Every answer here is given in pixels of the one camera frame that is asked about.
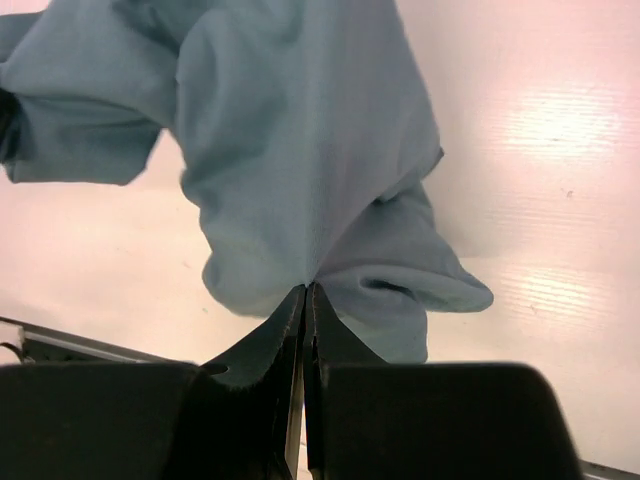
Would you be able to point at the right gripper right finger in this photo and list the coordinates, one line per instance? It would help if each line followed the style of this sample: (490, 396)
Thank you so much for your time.
(370, 419)

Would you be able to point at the grey-blue t shirt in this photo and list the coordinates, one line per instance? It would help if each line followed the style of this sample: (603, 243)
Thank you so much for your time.
(306, 131)

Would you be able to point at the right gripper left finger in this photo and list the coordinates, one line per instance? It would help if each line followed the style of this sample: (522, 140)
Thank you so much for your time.
(78, 408)

